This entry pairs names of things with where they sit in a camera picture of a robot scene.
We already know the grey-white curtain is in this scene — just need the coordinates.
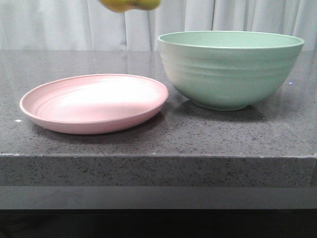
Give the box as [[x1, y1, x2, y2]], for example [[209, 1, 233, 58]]
[[0, 0, 317, 51]]

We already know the yellow banana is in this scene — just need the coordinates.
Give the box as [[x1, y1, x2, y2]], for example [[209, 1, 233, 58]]
[[100, 0, 160, 13]]

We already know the pink plate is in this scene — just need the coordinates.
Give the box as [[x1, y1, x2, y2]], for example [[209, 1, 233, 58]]
[[20, 74, 168, 134]]

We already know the green bowl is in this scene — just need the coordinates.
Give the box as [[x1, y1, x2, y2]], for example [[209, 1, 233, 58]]
[[158, 31, 305, 111]]

